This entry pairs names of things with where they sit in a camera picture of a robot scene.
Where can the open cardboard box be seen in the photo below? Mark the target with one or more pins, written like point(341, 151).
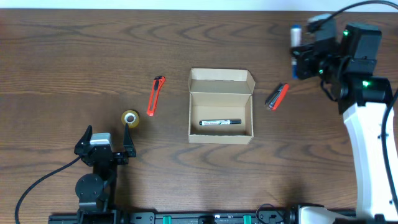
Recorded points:
point(220, 94)

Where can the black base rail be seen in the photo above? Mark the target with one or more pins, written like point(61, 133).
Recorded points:
point(264, 216)

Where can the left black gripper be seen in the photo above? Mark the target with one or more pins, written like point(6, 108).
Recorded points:
point(120, 160)

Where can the black marker pen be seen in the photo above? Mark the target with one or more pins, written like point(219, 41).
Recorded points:
point(217, 122)

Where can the red and black stapler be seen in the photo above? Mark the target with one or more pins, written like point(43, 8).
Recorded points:
point(275, 99)

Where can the blue marker pen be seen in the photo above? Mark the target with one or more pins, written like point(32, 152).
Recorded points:
point(295, 39)

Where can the orange utility knife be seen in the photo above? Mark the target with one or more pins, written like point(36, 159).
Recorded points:
point(154, 94)

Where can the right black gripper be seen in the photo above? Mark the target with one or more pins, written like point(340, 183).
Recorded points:
point(303, 57)

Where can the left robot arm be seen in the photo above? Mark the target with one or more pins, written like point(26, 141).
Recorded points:
point(96, 190)

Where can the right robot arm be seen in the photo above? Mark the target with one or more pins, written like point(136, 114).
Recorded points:
point(365, 102)

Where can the yellow tape roll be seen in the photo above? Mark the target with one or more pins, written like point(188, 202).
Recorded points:
point(130, 118)

